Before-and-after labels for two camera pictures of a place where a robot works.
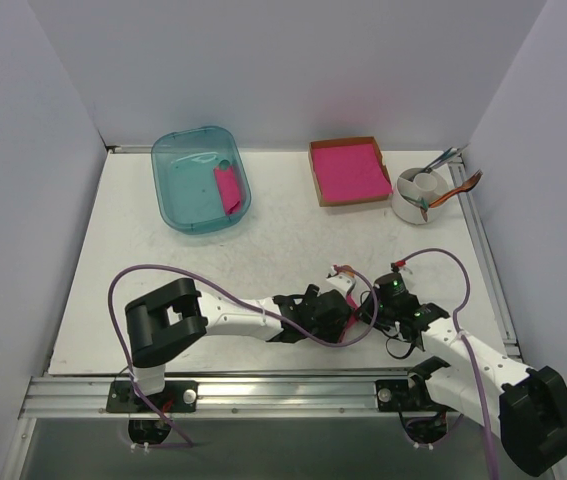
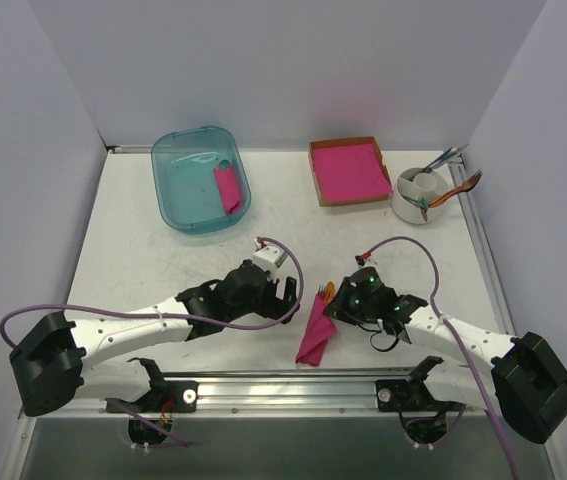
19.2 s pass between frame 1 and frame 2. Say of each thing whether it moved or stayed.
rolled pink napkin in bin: stayed
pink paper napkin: moved
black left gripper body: moved
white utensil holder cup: stayed
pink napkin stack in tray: stayed
